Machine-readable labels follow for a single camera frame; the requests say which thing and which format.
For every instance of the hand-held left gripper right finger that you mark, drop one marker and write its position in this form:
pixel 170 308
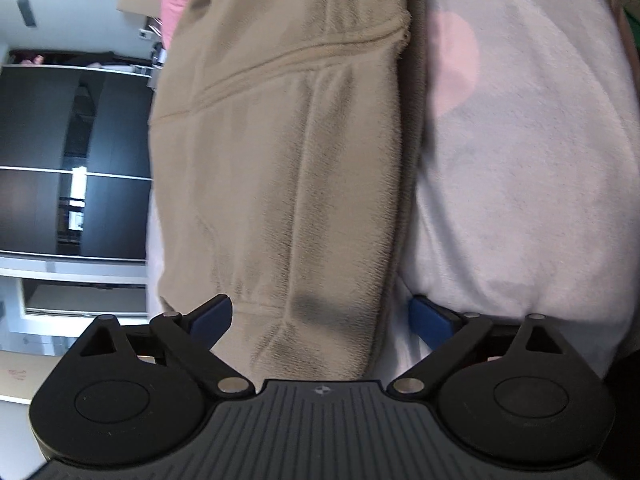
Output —
pixel 430 322

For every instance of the dark wall bar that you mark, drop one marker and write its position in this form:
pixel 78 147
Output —
pixel 27 12

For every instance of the grey fleece jacket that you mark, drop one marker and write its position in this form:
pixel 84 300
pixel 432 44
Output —
pixel 280 160

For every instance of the open closet shelf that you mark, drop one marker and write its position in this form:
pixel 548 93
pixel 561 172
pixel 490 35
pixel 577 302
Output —
pixel 75 57

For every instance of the dark sliding door wardrobe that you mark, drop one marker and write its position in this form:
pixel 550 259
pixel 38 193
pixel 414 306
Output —
pixel 30 125

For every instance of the bed with pink dotted sheet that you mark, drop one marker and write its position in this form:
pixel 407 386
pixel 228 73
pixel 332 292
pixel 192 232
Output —
pixel 525 160

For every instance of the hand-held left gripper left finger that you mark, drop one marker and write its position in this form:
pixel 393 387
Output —
pixel 212 317

